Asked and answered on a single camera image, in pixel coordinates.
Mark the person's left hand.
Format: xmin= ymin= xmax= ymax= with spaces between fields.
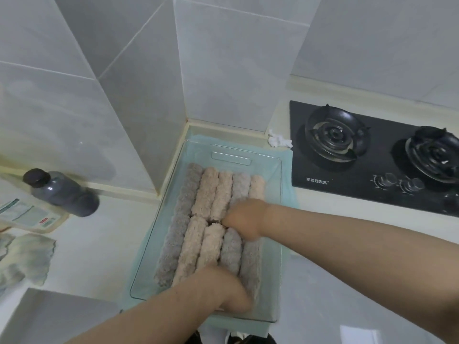
xmin=200 ymin=263 xmax=253 ymax=314

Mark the person's right hand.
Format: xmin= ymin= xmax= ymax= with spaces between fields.
xmin=222 ymin=198 xmax=272 ymax=242

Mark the clear plastic tray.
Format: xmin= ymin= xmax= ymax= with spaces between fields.
xmin=130 ymin=139 xmax=284 ymax=323

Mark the person's right forearm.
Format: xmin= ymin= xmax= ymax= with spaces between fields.
xmin=262 ymin=202 xmax=459 ymax=344

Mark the person's left forearm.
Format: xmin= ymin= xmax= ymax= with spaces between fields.
xmin=66 ymin=268 xmax=225 ymax=344

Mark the clear plastic storage bin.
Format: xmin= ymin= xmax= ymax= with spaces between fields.
xmin=121 ymin=134 xmax=300 ymax=339

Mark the white paper wad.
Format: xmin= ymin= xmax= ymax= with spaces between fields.
xmin=268 ymin=129 xmax=293 ymax=149

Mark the black gas stove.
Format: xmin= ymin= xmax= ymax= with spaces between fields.
xmin=289 ymin=100 xmax=459 ymax=218

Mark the dark bottle black cap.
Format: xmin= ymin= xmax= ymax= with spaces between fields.
xmin=22 ymin=169 xmax=100 ymax=218

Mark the white stove cabinet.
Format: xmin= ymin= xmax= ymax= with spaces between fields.
xmin=0 ymin=288 xmax=122 ymax=344

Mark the clear bottle white cap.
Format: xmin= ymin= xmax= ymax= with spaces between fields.
xmin=0 ymin=196 xmax=69 ymax=235

